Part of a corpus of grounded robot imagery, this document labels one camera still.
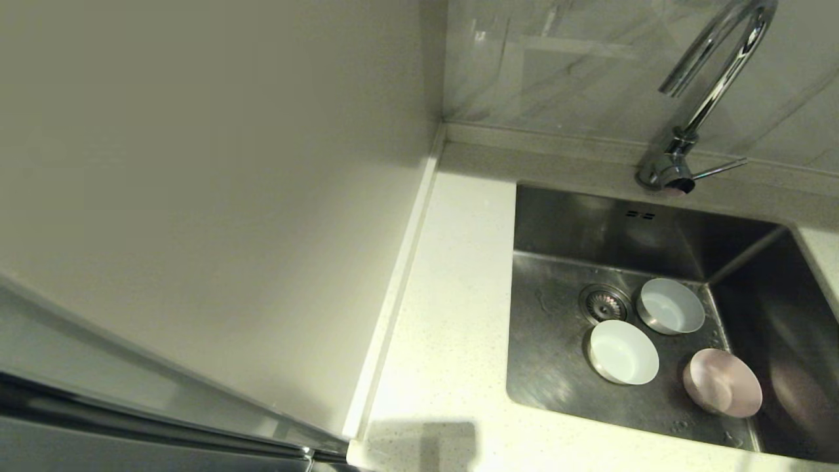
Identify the white bowl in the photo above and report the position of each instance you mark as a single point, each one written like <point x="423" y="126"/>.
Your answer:
<point x="623" y="353"/>

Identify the pale blue bowl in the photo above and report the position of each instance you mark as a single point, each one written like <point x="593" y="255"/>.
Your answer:
<point x="672" y="307"/>

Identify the thin chrome faucet lever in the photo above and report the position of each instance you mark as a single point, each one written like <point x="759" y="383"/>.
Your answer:
<point x="721" y="169"/>

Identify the pink bowl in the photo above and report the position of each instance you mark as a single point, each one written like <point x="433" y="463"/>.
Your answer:
<point x="723" y="384"/>

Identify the stainless steel sink basin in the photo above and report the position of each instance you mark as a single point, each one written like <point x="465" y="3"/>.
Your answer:
<point x="550" y="367"/>

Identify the white countertop trim strip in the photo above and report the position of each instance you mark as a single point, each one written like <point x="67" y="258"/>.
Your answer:
<point x="393" y="295"/>

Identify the round metal drain strainer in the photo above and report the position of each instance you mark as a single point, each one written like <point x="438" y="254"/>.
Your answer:
<point x="604" y="303"/>

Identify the chrome gooseneck faucet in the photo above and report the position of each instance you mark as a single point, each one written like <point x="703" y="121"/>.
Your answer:
<point x="704" y="108"/>

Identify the shiny steel appliance edge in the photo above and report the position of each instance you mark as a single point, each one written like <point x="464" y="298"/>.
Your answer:
<point x="65" y="396"/>

